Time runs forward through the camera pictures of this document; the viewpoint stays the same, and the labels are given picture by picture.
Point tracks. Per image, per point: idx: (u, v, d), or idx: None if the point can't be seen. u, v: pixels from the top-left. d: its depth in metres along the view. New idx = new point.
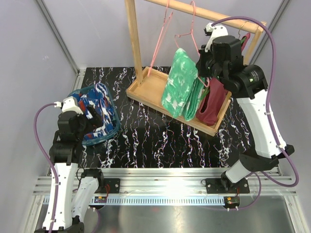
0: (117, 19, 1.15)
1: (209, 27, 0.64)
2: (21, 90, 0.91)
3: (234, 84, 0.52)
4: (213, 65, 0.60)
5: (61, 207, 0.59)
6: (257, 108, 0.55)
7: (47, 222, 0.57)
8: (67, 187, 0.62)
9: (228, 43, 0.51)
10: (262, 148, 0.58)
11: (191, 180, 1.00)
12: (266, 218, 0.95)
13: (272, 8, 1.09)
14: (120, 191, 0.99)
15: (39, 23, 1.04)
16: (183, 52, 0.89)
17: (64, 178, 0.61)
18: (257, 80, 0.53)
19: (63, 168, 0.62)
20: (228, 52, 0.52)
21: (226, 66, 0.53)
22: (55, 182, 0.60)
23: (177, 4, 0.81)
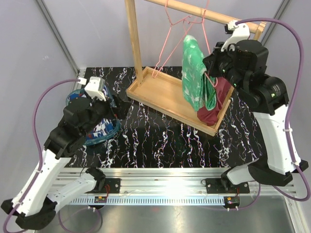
0: (117, 19, 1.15)
1: (231, 25, 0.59)
2: (21, 91, 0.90)
3: (254, 98, 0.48)
4: (230, 69, 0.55)
5: (32, 195, 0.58)
6: (276, 125, 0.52)
7: (16, 201, 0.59)
8: (47, 178, 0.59)
9: (254, 53, 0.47)
10: (276, 164, 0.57)
11: (191, 180, 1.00)
12: (265, 218, 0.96)
13: (273, 9, 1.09)
14: (120, 191, 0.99)
15: (38, 22, 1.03)
16: (190, 43, 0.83)
17: (47, 169, 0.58)
18: (278, 95, 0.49)
19: (51, 160, 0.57)
20: (252, 62, 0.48)
21: (248, 77, 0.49)
22: (38, 169, 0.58)
23: (177, 4, 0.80)
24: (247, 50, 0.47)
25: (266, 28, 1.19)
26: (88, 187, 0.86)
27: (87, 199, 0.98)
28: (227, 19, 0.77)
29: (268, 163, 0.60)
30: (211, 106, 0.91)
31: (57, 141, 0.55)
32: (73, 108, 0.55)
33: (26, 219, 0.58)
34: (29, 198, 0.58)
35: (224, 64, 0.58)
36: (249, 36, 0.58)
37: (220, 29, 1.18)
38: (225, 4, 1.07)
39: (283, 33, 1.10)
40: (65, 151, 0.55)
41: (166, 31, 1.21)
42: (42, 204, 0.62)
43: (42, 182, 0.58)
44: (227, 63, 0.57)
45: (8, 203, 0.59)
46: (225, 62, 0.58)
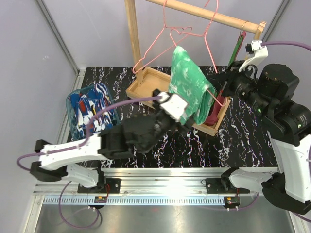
0: (117, 19, 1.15)
1: (255, 45, 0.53)
2: (22, 91, 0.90)
3: (280, 128, 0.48)
4: (251, 92, 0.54)
5: (57, 158, 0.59)
6: (300, 155, 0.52)
7: (45, 149, 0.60)
8: (77, 157, 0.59)
9: (284, 82, 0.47)
10: (296, 191, 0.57)
11: (191, 180, 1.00)
12: (266, 218, 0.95)
13: (273, 9, 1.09)
14: (120, 191, 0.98)
15: (39, 22, 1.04)
16: (182, 53, 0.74)
17: (83, 152, 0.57)
18: (304, 124, 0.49)
19: (93, 148, 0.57)
20: (281, 91, 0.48)
21: (273, 105, 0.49)
22: (79, 145, 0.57)
23: (176, 4, 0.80)
24: (276, 78, 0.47)
25: (265, 28, 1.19)
26: (86, 183, 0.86)
27: (87, 199, 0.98)
28: (227, 19, 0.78)
29: (286, 189, 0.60)
30: (201, 121, 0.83)
31: (110, 140, 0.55)
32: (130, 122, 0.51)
33: (37, 170, 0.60)
34: (52, 158, 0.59)
35: (243, 86, 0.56)
36: (268, 56, 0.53)
37: (220, 29, 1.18)
38: (225, 4, 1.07)
39: (283, 33, 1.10)
40: (107, 152, 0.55)
41: (166, 31, 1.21)
42: (56, 167, 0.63)
43: (70, 156, 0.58)
44: (248, 86, 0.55)
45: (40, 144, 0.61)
46: (245, 85, 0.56)
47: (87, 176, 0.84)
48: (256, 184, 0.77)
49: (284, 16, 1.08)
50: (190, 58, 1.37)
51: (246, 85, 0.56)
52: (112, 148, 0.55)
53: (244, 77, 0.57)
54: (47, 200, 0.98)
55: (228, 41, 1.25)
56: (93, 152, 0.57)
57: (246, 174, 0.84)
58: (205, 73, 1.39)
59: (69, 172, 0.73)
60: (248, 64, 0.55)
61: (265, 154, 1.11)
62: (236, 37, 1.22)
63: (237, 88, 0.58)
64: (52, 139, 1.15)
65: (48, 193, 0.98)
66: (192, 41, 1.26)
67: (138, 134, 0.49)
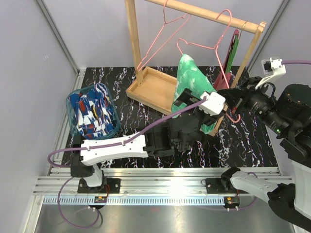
0: (117, 19, 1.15)
1: (275, 64, 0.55)
2: (21, 91, 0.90)
3: (301, 151, 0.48)
4: (269, 112, 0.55)
5: (100, 152, 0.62)
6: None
7: (87, 144, 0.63)
8: (119, 153, 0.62)
9: (308, 105, 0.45)
10: (306, 208, 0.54)
11: (191, 180, 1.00)
12: (266, 219, 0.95)
13: (272, 9, 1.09)
14: (120, 191, 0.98)
15: (38, 22, 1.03)
16: (190, 63, 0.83)
17: (128, 149, 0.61)
18: None
19: (138, 145, 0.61)
20: (303, 114, 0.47)
21: (295, 128, 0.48)
22: (124, 141, 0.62)
23: (176, 4, 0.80)
24: (299, 101, 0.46)
25: (265, 28, 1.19)
26: (95, 182, 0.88)
27: (87, 199, 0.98)
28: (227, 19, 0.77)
29: (295, 205, 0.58)
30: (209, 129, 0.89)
31: (155, 136, 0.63)
32: (179, 122, 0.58)
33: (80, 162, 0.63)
34: (95, 154, 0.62)
35: (261, 105, 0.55)
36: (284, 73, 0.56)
37: (220, 28, 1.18)
38: (225, 4, 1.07)
39: (283, 33, 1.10)
40: (152, 150, 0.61)
41: (166, 31, 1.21)
42: (94, 163, 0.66)
43: (114, 151, 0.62)
44: (266, 105, 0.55)
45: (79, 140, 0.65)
46: (263, 103, 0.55)
47: (98, 175, 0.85)
48: (261, 191, 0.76)
49: (284, 15, 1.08)
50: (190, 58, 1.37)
51: (263, 104, 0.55)
52: (157, 146, 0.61)
53: (260, 95, 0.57)
54: (47, 200, 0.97)
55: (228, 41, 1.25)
56: (138, 149, 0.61)
57: (248, 178, 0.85)
58: (205, 73, 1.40)
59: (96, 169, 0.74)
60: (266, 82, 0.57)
61: (265, 154, 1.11)
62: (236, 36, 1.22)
63: (253, 106, 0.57)
64: (52, 139, 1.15)
65: (48, 193, 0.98)
66: (192, 41, 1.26)
67: (185, 133, 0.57)
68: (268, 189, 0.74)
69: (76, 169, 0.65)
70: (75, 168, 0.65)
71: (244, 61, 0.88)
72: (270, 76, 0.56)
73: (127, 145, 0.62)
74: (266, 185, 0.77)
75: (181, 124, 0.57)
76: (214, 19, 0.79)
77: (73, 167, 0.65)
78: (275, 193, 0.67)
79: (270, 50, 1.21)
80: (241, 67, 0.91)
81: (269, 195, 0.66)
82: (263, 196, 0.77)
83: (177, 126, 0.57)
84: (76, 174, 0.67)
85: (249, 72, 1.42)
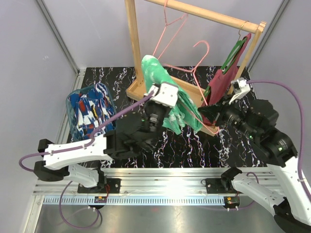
0: (117, 19, 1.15)
1: (242, 84, 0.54)
2: (21, 91, 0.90)
3: (265, 153, 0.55)
4: (241, 123, 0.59)
5: (61, 157, 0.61)
6: (290, 176, 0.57)
7: (50, 149, 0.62)
8: (82, 157, 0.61)
9: (266, 116, 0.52)
10: (300, 214, 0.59)
11: (191, 180, 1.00)
12: (266, 219, 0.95)
13: (272, 9, 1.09)
14: (120, 191, 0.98)
15: (38, 22, 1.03)
16: (150, 59, 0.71)
17: (90, 152, 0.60)
18: (285, 148, 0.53)
19: (99, 149, 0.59)
20: (264, 123, 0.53)
21: (259, 134, 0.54)
22: (85, 145, 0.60)
23: (176, 4, 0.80)
24: (259, 113, 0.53)
25: (265, 28, 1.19)
26: (91, 182, 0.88)
27: (87, 199, 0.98)
28: (227, 19, 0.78)
29: (293, 213, 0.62)
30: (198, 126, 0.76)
31: (112, 138, 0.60)
32: (120, 125, 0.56)
33: (42, 168, 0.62)
34: (58, 158, 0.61)
35: (234, 116, 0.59)
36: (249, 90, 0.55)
37: (219, 28, 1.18)
38: (225, 4, 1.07)
39: (283, 32, 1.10)
40: (114, 153, 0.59)
41: (166, 31, 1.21)
42: (60, 167, 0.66)
43: (77, 156, 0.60)
44: (238, 116, 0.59)
45: (44, 142, 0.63)
46: (235, 115, 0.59)
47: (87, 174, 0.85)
48: (267, 203, 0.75)
49: (284, 15, 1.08)
50: (191, 58, 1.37)
51: (236, 115, 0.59)
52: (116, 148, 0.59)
53: (233, 108, 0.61)
54: (47, 200, 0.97)
55: (227, 41, 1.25)
56: (100, 152, 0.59)
57: (251, 184, 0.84)
58: (205, 73, 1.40)
59: (71, 171, 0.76)
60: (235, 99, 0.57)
61: None
62: (236, 36, 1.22)
63: (229, 118, 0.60)
64: (52, 139, 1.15)
65: (48, 193, 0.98)
66: (192, 41, 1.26)
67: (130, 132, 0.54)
68: (275, 202, 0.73)
69: (42, 175, 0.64)
70: (38, 174, 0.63)
71: (244, 61, 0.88)
72: (236, 94, 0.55)
73: (88, 148, 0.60)
74: (271, 196, 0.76)
75: (121, 125, 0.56)
76: (213, 19, 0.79)
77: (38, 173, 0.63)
78: (282, 208, 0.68)
79: (270, 49, 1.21)
80: (241, 67, 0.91)
81: (275, 209, 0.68)
82: (267, 207, 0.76)
83: (119, 129, 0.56)
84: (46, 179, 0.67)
85: (249, 71, 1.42)
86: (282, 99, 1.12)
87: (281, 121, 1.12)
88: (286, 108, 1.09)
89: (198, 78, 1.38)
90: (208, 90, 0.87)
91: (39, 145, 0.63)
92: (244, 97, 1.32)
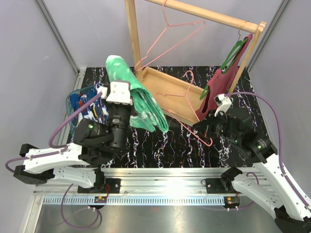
0: (117, 19, 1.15)
1: (221, 97, 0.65)
2: (21, 91, 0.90)
3: (246, 152, 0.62)
4: (226, 129, 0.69)
5: (40, 162, 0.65)
6: (273, 171, 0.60)
7: (29, 154, 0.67)
8: (60, 162, 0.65)
9: (240, 118, 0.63)
10: (292, 211, 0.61)
11: (191, 180, 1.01)
12: (267, 219, 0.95)
13: (272, 9, 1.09)
14: (120, 191, 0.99)
15: (38, 22, 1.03)
16: (113, 59, 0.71)
17: (65, 157, 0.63)
18: (265, 146, 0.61)
19: (73, 154, 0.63)
20: (242, 124, 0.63)
21: (239, 135, 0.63)
22: (61, 150, 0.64)
23: (174, 4, 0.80)
24: (235, 117, 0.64)
25: (265, 28, 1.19)
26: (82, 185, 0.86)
27: (87, 199, 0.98)
28: (226, 19, 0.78)
29: (288, 212, 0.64)
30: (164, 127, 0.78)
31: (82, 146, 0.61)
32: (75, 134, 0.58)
33: (22, 172, 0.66)
34: (36, 162, 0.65)
35: (220, 126, 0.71)
36: (230, 102, 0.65)
37: (219, 28, 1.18)
38: (225, 4, 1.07)
39: (283, 33, 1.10)
40: (88, 158, 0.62)
41: (166, 31, 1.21)
42: (42, 172, 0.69)
43: (54, 160, 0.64)
44: (222, 125, 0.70)
45: (26, 148, 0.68)
46: (221, 124, 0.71)
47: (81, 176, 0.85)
48: (267, 206, 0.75)
49: (284, 15, 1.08)
50: (191, 58, 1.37)
51: (221, 124, 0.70)
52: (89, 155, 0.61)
53: (219, 119, 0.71)
54: (47, 200, 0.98)
55: (227, 42, 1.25)
56: (74, 158, 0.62)
57: (252, 185, 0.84)
58: (205, 73, 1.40)
59: (57, 174, 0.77)
60: (219, 110, 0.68)
61: None
62: (236, 36, 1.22)
63: (217, 127, 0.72)
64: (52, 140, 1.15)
65: (48, 193, 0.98)
66: (192, 41, 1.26)
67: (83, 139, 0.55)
68: (276, 205, 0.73)
69: (24, 179, 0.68)
70: (19, 178, 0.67)
71: (244, 61, 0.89)
72: (220, 107, 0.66)
73: (64, 154, 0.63)
74: (272, 198, 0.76)
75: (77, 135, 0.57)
76: (212, 19, 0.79)
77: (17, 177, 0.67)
78: (283, 210, 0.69)
79: (270, 49, 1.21)
80: (241, 68, 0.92)
81: (276, 212, 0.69)
82: (267, 209, 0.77)
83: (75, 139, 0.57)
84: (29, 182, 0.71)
85: (249, 71, 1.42)
86: (282, 99, 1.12)
87: (280, 121, 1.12)
88: (286, 108, 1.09)
89: (198, 78, 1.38)
90: (206, 88, 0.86)
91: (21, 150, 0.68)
92: (244, 97, 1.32)
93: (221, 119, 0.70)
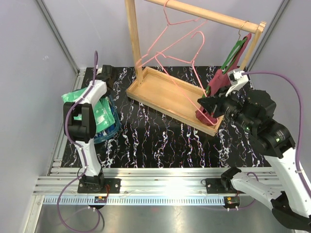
0: (118, 19, 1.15)
1: (237, 75, 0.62)
2: (21, 91, 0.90)
3: (262, 143, 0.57)
4: (238, 114, 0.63)
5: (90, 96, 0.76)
6: (287, 167, 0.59)
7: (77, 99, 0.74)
8: (97, 91, 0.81)
9: (262, 106, 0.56)
10: (297, 206, 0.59)
11: (191, 180, 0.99)
12: (266, 218, 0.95)
13: (272, 9, 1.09)
14: (120, 191, 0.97)
15: (38, 21, 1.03)
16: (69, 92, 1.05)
17: (98, 85, 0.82)
18: (283, 139, 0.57)
19: (100, 82, 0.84)
20: (261, 113, 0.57)
21: (256, 124, 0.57)
22: (92, 83, 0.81)
23: (176, 4, 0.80)
24: (257, 103, 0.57)
25: (266, 28, 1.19)
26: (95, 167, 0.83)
27: (87, 199, 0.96)
28: (227, 19, 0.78)
29: (290, 206, 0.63)
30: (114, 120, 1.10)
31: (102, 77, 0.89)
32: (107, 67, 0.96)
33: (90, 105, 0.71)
34: (88, 98, 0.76)
35: (232, 108, 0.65)
36: (248, 80, 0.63)
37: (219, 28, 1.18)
38: (225, 4, 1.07)
39: (283, 33, 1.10)
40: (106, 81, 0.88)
41: (166, 31, 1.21)
42: None
43: (95, 90, 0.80)
44: (235, 108, 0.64)
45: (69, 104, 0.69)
46: (233, 107, 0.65)
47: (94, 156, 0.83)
48: (265, 198, 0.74)
49: (284, 15, 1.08)
50: (191, 58, 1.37)
51: (234, 107, 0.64)
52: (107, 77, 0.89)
53: (231, 100, 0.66)
54: (47, 200, 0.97)
55: (228, 42, 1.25)
56: (101, 83, 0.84)
57: (250, 181, 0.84)
58: (205, 73, 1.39)
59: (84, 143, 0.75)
60: (233, 89, 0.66)
61: None
62: (236, 36, 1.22)
63: (227, 110, 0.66)
64: (52, 140, 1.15)
65: (48, 193, 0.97)
66: (192, 41, 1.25)
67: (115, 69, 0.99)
68: (272, 196, 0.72)
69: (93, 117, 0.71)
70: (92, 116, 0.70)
71: (244, 61, 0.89)
72: (234, 86, 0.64)
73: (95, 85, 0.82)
74: (269, 191, 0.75)
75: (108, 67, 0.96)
76: (213, 19, 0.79)
77: (87, 116, 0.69)
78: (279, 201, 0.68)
79: (270, 50, 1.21)
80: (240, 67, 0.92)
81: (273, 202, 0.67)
82: (265, 203, 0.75)
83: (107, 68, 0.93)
84: (90, 132, 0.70)
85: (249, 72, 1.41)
86: (282, 99, 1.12)
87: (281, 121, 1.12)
88: (286, 108, 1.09)
89: (198, 78, 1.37)
90: (208, 89, 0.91)
91: (66, 104, 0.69)
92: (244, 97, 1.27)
93: (233, 99, 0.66)
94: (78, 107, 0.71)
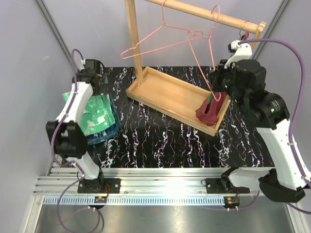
0: (118, 19, 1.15)
1: (234, 45, 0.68)
2: (21, 91, 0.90)
3: (255, 114, 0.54)
4: (231, 85, 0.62)
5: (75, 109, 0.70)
6: (280, 139, 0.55)
7: (60, 116, 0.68)
8: (82, 98, 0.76)
9: (252, 72, 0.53)
10: (286, 180, 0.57)
11: (191, 180, 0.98)
12: (266, 218, 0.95)
13: (272, 10, 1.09)
14: (120, 191, 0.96)
15: (38, 21, 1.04)
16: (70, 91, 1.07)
17: (81, 91, 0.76)
18: (277, 109, 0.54)
19: (83, 86, 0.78)
20: (251, 80, 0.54)
21: (248, 94, 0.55)
22: (75, 91, 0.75)
23: (176, 4, 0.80)
24: (245, 70, 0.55)
25: (266, 28, 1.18)
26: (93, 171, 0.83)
27: (87, 199, 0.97)
28: (227, 19, 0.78)
29: (279, 179, 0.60)
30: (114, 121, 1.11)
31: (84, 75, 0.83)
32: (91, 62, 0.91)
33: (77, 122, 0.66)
34: (73, 111, 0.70)
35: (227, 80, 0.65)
36: (250, 54, 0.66)
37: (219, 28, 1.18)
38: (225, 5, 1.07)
39: (283, 33, 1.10)
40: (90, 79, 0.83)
41: (166, 31, 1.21)
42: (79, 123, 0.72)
43: (79, 98, 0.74)
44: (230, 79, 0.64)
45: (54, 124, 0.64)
46: (228, 78, 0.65)
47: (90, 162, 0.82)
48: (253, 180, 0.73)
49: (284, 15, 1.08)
50: (191, 58, 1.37)
51: (229, 79, 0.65)
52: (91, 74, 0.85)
53: (229, 73, 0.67)
54: (47, 200, 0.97)
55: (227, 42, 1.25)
56: (85, 85, 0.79)
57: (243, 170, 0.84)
58: (205, 73, 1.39)
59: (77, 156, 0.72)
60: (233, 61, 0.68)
61: (265, 154, 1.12)
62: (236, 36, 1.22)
63: (223, 83, 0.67)
64: None
65: (48, 193, 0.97)
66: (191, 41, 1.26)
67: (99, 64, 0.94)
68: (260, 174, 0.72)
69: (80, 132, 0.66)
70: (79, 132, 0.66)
71: None
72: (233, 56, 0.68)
73: (78, 91, 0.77)
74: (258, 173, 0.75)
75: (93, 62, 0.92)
76: (213, 19, 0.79)
77: (74, 134, 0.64)
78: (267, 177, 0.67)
79: (270, 50, 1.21)
80: None
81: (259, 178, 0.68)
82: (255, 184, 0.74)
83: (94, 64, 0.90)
84: (80, 149, 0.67)
85: None
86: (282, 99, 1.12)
87: None
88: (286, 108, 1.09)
89: (198, 78, 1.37)
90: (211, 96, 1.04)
91: (49, 125, 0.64)
92: None
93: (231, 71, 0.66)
94: (63, 125, 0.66)
